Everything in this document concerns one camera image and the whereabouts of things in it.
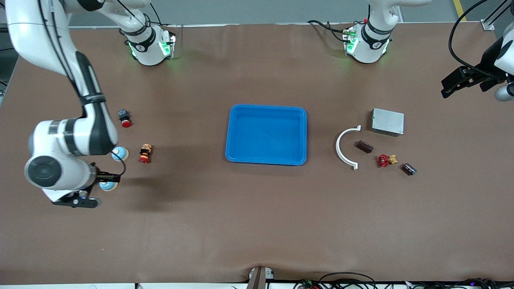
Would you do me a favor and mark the grey metal power supply box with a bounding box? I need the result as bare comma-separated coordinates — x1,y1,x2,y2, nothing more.
370,108,404,137

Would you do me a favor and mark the blue plastic tray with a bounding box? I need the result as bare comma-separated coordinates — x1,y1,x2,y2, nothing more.
225,104,308,166

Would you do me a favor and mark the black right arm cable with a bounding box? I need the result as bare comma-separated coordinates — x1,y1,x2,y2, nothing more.
38,0,127,178

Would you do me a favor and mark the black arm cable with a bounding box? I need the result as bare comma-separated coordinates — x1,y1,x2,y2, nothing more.
38,0,127,178
448,0,502,79

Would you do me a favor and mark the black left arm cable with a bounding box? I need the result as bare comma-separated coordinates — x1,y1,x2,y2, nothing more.
448,0,502,79

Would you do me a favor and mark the aluminium frame corner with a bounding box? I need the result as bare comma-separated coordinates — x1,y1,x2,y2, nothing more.
482,0,514,31

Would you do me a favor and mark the white curved plastic bracket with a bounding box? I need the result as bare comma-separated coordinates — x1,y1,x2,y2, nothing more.
336,125,361,171

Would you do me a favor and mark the metal table edge bracket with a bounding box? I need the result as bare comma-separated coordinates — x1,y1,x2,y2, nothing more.
246,266,274,289

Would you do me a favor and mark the black table edge cable bundle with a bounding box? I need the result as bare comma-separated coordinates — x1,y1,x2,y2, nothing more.
293,272,514,289

